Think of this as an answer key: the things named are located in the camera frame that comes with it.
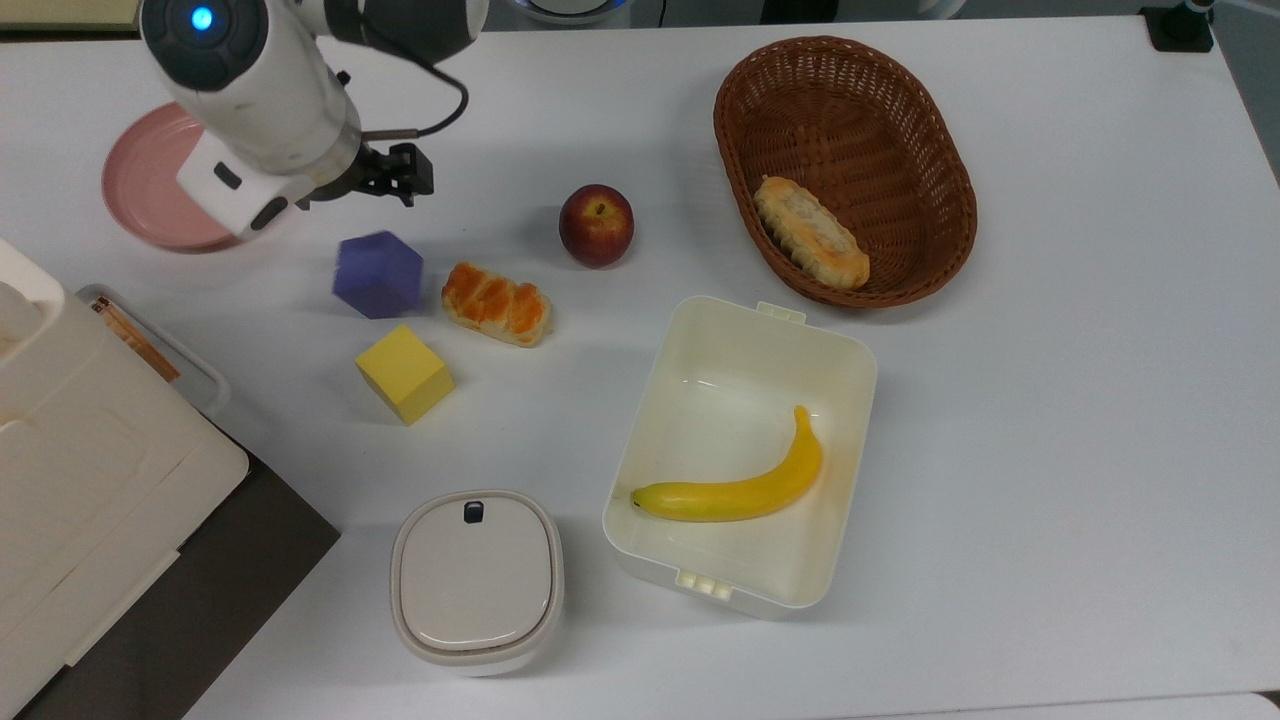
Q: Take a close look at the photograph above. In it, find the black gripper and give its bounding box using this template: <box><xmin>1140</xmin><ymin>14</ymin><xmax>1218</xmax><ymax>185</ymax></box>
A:
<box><xmin>298</xmin><ymin>143</ymin><xmax>436</xmax><ymax>209</ymax></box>

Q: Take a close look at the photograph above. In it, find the purple cube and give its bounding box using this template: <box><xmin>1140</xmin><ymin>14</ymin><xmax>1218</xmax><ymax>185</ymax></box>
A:
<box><xmin>332</xmin><ymin>230</ymin><xmax>425</xmax><ymax>320</ymax></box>

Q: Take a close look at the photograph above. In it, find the yellow cube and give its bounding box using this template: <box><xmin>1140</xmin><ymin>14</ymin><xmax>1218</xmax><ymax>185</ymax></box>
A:
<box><xmin>355</xmin><ymin>324</ymin><xmax>455</xmax><ymax>426</ymax></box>

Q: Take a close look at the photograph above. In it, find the bread with orange topping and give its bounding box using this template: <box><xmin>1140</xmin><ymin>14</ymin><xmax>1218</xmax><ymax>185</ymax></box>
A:
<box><xmin>441</xmin><ymin>262</ymin><xmax>553</xmax><ymax>348</ymax></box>

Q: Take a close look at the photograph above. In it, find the red apple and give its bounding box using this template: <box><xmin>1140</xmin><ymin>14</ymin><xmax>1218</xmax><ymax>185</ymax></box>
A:
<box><xmin>558</xmin><ymin>184</ymin><xmax>636</xmax><ymax>269</ymax></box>

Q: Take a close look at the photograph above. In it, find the pink plate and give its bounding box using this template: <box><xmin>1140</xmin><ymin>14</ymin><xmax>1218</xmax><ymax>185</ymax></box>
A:
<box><xmin>101</xmin><ymin>103</ymin><xmax>241</xmax><ymax>252</ymax></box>

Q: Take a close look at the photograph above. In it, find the open white plastic box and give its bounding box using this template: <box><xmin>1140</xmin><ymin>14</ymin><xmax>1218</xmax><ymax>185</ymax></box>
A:
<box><xmin>602</xmin><ymin>295</ymin><xmax>879</xmax><ymax>621</ymax></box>

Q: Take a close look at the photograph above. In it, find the plain bread roll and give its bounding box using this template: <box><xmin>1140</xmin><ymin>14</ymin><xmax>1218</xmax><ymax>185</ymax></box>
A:
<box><xmin>753</xmin><ymin>176</ymin><xmax>871</xmax><ymax>291</ymax></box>

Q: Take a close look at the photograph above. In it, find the small white lidded bin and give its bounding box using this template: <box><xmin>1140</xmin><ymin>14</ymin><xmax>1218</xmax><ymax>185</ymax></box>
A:
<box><xmin>390</xmin><ymin>489</ymin><xmax>565</xmax><ymax>677</ymax></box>

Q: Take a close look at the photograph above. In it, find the cream plastic cabinet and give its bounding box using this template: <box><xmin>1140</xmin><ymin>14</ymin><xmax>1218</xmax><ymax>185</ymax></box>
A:
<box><xmin>0</xmin><ymin>238</ymin><xmax>249</xmax><ymax>720</ymax></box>

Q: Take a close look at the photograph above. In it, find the dark brown wooden box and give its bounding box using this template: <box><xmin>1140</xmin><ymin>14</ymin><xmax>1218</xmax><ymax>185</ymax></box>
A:
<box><xmin>18</xmin><ymin>430</ymin><xmax>342</xmax><ymax>720</ymax></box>

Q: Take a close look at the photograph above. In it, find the yellow banana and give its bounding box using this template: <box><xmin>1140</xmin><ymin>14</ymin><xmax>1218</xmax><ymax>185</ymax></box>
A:
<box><xmin>630</xmin><ymin>404</ymin><xmax>824</xmax><ymax>523</ymax></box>

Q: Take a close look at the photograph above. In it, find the brown wicker basket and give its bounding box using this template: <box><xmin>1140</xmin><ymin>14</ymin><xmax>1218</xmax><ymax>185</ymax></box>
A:
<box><xmin>713</xmin><ymin>36</ymin><xmax>978</xmax><ymax>309</ymax></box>

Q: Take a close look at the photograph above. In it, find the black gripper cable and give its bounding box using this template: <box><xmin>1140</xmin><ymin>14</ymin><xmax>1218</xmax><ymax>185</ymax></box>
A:
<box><xmin>335</xmin><ymin>55</ymin><xmax>471</xmax><ymax>141</ymax></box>

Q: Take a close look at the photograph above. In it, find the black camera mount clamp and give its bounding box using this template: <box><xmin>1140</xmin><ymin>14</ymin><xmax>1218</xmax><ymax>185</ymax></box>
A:
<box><xmin>1140</xmin><ymin>0</ymin><xmax>1217</xmax><ymax>54</ymax></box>

